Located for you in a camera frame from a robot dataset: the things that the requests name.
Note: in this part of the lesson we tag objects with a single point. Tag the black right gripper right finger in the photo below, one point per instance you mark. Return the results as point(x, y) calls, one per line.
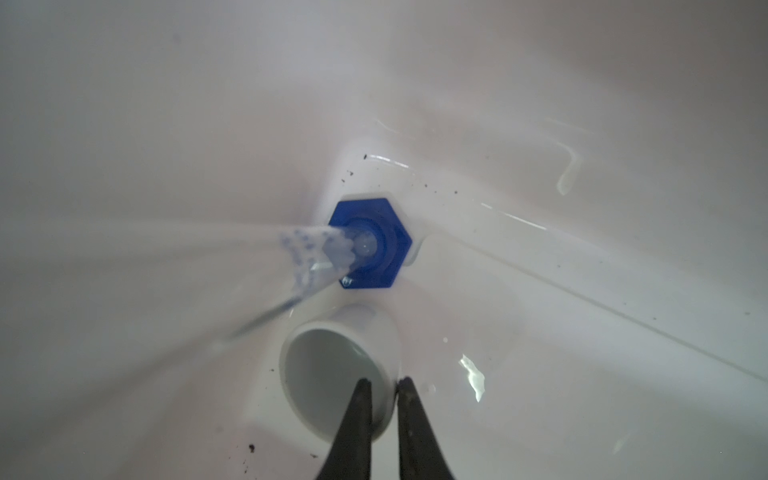
point(420, 457)

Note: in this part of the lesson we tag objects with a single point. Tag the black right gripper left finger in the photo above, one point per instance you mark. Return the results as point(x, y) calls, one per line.
point(349, 457)

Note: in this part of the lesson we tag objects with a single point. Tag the small white round cup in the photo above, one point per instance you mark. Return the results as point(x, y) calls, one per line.
point(322, 360)

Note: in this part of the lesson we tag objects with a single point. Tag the blue hexagonal cap needle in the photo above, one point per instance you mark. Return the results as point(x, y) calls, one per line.
point(136, 288)

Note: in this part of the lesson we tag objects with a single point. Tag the white plastic storage bin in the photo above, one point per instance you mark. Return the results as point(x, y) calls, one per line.
point(584, 184)

